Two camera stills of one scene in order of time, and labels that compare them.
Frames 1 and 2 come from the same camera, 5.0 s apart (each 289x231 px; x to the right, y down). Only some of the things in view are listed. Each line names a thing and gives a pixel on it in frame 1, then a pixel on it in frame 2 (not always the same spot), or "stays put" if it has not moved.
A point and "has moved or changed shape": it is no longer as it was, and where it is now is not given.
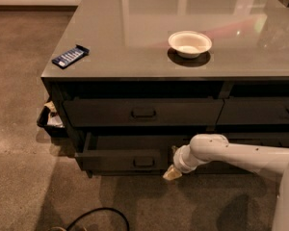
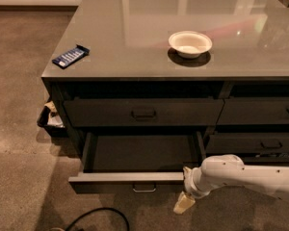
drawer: x=128 y=151 has moved or changed shape
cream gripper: x=179 y=160 → x=192 y=184
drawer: x=258 y=111 stays put
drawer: x=263 y=139 stays put
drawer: x=142 y=112 stays put
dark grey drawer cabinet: x=127 y=103 stays put
